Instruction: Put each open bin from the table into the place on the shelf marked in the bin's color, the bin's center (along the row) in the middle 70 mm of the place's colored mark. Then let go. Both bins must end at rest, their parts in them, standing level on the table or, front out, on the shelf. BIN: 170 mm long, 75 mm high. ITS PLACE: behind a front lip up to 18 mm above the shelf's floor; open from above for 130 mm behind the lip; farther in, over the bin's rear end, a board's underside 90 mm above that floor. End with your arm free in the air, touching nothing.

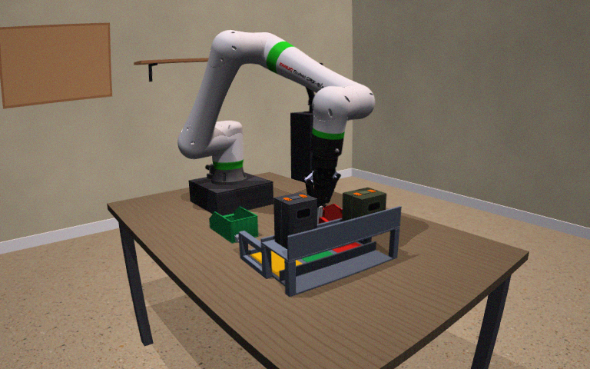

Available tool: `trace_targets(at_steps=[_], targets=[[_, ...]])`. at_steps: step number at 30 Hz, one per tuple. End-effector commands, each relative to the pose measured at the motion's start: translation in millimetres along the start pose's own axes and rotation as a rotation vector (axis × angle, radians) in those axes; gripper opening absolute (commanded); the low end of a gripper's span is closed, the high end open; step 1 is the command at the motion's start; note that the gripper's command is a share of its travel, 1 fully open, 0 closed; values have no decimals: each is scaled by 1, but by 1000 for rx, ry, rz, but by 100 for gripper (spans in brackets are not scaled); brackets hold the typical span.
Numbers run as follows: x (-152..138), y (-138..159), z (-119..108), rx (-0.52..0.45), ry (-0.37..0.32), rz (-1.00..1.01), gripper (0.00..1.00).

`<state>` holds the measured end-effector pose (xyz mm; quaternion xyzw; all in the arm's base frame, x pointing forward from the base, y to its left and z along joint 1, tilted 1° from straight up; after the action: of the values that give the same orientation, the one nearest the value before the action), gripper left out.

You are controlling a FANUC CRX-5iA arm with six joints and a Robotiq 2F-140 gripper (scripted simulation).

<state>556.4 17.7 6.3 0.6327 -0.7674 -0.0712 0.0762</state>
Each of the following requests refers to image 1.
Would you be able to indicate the red bin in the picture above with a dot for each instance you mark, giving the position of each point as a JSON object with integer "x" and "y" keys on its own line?
{"x": 330, "y": 213}

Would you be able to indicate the green bin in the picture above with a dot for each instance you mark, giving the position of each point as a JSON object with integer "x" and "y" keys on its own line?
{"x": 227, "y": 227}

